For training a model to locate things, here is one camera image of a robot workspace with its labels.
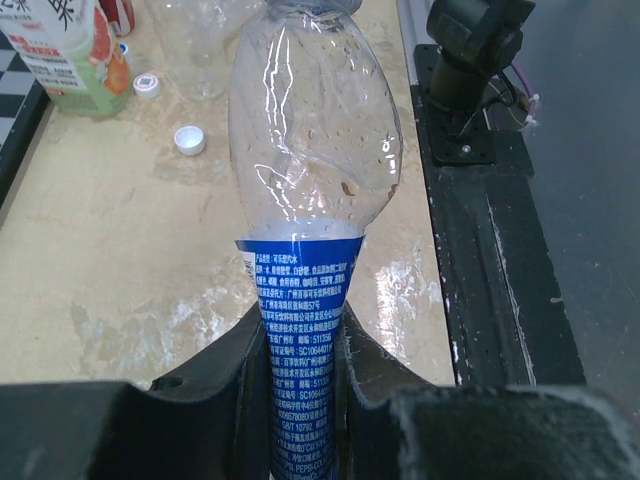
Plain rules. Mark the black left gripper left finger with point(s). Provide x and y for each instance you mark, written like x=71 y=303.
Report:
x=206 y=419

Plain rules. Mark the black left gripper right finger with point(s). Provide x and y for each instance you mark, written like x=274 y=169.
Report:
x=393 y=424

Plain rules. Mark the Pepsi label clear bottle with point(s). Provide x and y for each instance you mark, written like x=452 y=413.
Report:
x=316 y=149

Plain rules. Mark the clear fruit drink bottle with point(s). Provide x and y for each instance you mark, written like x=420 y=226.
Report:
x=72 y=51

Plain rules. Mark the white QR loose cap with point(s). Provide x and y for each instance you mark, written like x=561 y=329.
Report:
x=147 y=86

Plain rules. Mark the black white chessboard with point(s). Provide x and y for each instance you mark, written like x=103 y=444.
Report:
x=23 y=103

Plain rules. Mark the black table edge rail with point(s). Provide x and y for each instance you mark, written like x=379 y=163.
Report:
x=504 y=310

